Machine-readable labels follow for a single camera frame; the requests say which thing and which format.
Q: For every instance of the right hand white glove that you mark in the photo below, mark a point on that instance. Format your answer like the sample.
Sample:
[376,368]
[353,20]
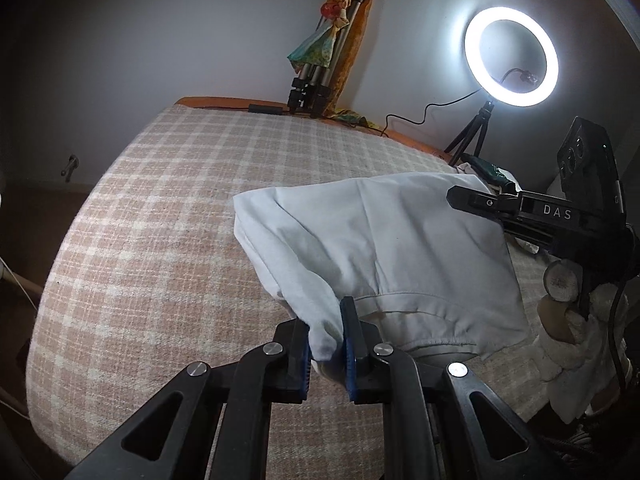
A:
[581,358]

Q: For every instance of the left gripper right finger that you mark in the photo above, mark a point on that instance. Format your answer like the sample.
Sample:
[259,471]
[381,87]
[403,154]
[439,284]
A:
[438,422]

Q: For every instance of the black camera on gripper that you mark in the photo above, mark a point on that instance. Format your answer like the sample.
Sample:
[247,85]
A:
[588,170]

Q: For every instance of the folded white clothes pile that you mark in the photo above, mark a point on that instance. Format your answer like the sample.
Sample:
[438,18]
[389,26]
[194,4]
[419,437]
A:
[509,198]

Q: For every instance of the black cable inline remote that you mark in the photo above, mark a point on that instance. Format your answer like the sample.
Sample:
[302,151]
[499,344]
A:
[266,109]

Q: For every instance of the colourful patterned scarf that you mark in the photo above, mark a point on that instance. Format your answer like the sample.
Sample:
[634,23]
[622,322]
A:
[335,45]

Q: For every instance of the folded dark green garment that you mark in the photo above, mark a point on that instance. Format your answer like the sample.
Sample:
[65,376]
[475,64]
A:
[488,172]

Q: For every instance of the black ring light tripod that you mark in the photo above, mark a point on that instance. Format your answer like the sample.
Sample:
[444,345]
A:
[475,130]

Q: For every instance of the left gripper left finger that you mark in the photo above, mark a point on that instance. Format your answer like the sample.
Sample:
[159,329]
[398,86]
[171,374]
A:
[209,422]

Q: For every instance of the beige checked blanket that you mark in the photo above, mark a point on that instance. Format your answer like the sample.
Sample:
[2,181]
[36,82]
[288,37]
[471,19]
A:
[150,278]

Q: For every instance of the white t-shirt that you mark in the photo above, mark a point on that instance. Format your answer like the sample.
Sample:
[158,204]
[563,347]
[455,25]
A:
[437,282]

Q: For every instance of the white ring light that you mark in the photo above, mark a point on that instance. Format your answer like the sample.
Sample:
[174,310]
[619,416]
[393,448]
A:
[511,56]

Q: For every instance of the folded silver tripod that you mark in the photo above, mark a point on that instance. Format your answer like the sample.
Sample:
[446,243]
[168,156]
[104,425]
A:
[312,80]

